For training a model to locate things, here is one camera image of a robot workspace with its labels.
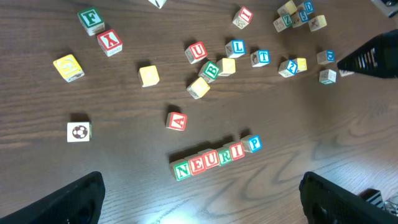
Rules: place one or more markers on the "red u block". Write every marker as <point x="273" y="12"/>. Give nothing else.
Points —
<point x="196" y="52"/>
<point x="210" y="157"/>

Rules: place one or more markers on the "green B wooden block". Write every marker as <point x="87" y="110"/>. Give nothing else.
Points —
<point x="209" y="72"/>

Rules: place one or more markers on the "yellow hammer wooden block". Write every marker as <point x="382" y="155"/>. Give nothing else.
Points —
<point x="301" y="64"/>

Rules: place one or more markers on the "yellow 8 wooden block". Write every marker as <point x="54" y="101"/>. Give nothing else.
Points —
<point x="317" y="23"/>

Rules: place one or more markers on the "blue P wooden block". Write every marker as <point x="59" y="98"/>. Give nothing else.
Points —
<point x="251" y="143"/>

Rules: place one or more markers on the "blue d block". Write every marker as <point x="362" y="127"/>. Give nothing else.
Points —
<point x="306" y="6"/>
<point x="325" y="57"/>

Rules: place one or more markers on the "blue 2 wooden block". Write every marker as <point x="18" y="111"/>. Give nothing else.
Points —
<point x="288" y="68"/>

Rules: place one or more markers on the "blue X wooden block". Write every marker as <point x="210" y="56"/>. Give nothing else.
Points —
<point x="158" y="3"/>

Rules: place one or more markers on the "green white Z block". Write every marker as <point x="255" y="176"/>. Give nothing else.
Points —
<point x="327" y="76"/>

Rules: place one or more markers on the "blue 5 wooden block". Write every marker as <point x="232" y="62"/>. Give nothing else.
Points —
<point x="299" y="18"/>

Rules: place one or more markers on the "blue D block upper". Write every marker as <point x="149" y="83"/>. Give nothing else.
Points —
<point x="306" y="6"/>

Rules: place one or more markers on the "red X wooden block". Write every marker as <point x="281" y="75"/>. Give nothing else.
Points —
<point x="110" y="42"/>

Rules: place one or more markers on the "blue L wooden block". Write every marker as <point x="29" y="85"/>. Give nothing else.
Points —
<point x="235" y="49"/>

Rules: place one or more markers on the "yellow O wooden block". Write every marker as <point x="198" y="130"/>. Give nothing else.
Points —
<point x="148" y="76"/>

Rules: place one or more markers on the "green Z wooden block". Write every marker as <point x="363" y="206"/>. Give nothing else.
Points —
<point x="283" y="22"/>

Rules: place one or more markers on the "yellow acorn wooden block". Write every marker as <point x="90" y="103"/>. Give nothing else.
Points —
<point x="198" y="88"/>

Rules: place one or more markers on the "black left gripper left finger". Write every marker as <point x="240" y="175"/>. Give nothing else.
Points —
<point x="78" y="202"/>

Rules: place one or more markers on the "blue D block right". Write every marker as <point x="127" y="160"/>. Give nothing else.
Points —
<point x="325" y="57"/>

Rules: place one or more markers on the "blue T wooden block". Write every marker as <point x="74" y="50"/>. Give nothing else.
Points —
<point x="260" y="58"/>

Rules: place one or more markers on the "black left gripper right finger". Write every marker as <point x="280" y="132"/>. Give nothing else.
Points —
<point x="325" y="202"/>

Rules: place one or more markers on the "yellow block beside B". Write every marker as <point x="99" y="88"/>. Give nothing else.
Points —
<point x="227" y="66"/>

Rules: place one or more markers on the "green N wooden block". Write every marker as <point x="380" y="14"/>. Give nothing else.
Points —
<point x="180" y="169"/>

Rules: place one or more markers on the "red A wooden block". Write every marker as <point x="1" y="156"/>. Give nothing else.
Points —
<point x="176" y="121"/>

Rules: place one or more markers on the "soccer ball O wooden block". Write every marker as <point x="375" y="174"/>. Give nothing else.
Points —
<point x="78" y="131"/>

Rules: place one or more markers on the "yellow G wooden block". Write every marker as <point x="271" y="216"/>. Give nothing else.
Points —
<point x="69" y="68"/>

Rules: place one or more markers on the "red i block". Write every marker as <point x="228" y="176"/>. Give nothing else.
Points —
<point x="236" y="149"/>
<point x="242" y="18"/>

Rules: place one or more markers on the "green R wooden block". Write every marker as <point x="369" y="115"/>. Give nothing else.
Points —
<point x="224" y="156"/>

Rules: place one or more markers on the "yellow block behind Z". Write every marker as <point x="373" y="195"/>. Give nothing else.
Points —
<point x="288" y="8"/>

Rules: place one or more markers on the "red E wooden block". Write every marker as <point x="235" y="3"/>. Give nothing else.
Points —
<point x="196" y="164"/>

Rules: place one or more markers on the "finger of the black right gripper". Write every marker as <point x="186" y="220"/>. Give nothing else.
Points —
<point x="376" y="58"/>

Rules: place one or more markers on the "green F wooden block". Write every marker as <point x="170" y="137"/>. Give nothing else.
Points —
<point x="91" y="21"/>

